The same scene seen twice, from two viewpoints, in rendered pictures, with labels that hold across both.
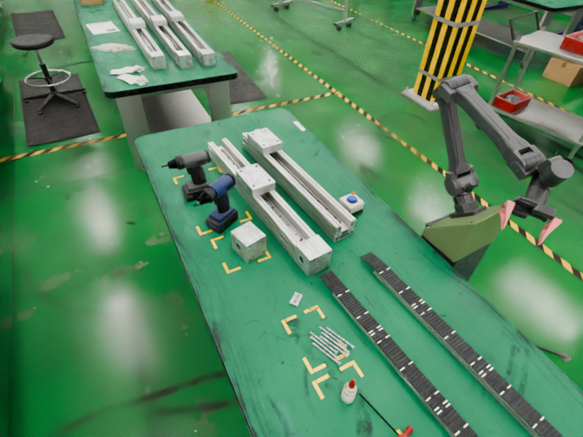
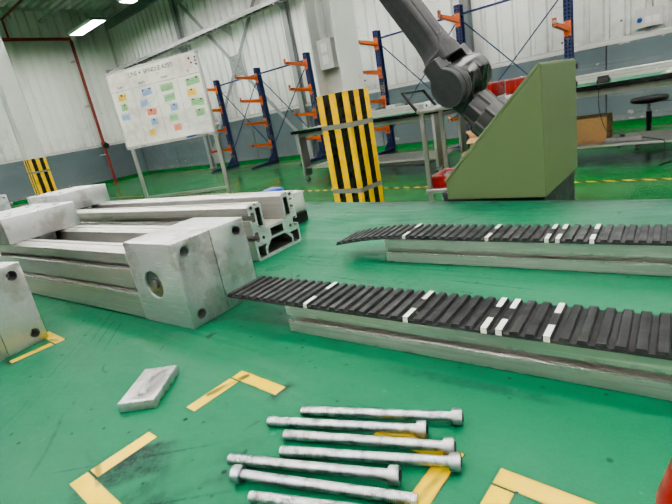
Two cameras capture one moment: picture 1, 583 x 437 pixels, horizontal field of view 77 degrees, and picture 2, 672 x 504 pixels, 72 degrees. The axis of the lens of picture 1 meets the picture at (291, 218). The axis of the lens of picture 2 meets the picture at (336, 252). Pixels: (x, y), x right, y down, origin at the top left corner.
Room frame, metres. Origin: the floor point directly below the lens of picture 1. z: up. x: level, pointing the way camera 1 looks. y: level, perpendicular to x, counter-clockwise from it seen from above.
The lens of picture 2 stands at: (0.37, -0.10, 0.97)
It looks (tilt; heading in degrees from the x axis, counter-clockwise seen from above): 17 degrees down; 343
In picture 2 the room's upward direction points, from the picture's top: 10 degrees counter-clockwise
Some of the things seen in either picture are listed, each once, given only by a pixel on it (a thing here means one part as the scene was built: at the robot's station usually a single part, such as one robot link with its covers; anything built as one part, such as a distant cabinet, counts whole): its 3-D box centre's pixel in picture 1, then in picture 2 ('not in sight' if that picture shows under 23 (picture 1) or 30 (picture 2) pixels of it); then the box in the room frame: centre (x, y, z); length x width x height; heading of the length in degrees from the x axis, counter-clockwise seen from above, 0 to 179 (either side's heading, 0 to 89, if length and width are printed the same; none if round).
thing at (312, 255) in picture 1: (315, 254); (202, 264); (0.91, -0.10, 0.83); 0.12 x 0.09 x 0.10; 125
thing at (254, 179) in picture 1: (255, 181); (26, 229); (1.27, 0.17, 0.87); 0.16 x 0.11 x 0.07; 35
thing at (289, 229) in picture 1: (255, 190); (36, 256); (1.27, 0.17, 0.82); 0.80 x 0.10 x 0.09; 35
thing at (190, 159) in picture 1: (188, 176); not in sight; (1.26, 0.45, 0.89); 0.20 x 0.08 x 0.22; 119
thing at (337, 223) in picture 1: (291, 178); (134, 224); (1.38, 0.01, 0.82); 0.80 x 0.10 x 0.09; 35
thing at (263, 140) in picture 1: (265, 143); (70, 204); (1.59, 0.15, 0.87); 0.16 x 0.11 x 0.07; 35
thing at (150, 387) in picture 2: (296, 299); (150, 387); (0.74, -0.03, 0.78); 0.05 x 0.03 x 0.01; 158
